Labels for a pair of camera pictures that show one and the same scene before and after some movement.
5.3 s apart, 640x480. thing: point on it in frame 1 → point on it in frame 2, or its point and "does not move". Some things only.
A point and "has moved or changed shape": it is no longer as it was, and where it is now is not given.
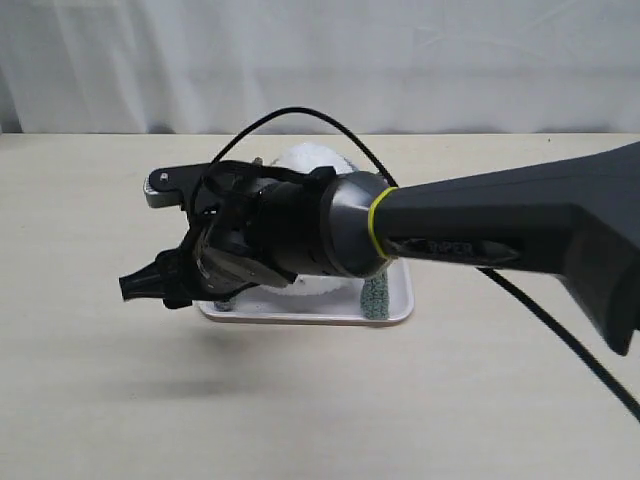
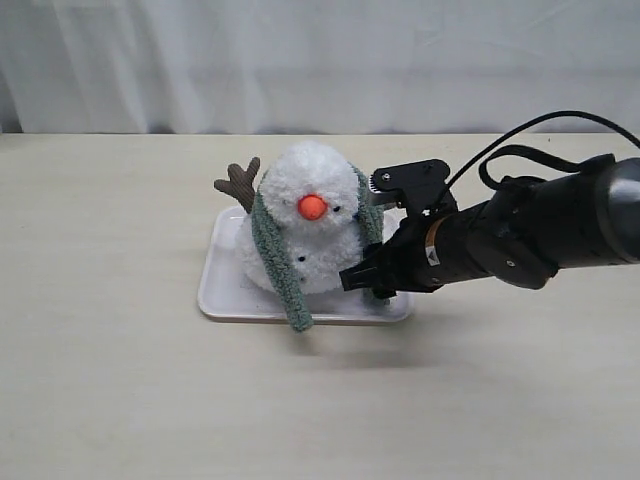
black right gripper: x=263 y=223 → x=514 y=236
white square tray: x=259 y=305 does not move
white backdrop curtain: x=389 y=67 does not move
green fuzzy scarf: x=374 y=298 has moved or changed shape
